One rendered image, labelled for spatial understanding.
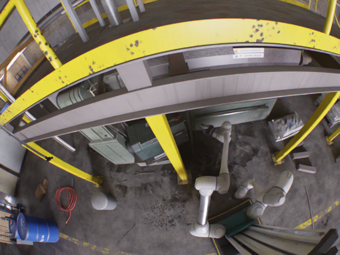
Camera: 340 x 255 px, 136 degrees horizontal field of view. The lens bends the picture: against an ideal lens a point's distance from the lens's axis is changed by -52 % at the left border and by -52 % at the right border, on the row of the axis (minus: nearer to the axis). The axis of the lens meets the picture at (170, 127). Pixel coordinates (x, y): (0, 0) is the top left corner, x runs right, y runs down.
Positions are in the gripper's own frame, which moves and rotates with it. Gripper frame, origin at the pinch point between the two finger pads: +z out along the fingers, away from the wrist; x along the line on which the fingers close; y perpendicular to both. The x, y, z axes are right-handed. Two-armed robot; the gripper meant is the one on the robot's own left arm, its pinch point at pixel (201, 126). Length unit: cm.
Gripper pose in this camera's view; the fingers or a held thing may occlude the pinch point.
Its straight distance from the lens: 173.4
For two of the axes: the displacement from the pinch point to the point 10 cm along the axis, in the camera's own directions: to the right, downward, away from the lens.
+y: -2.0, -5.4, -8.2
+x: -6.1, 7.2, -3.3
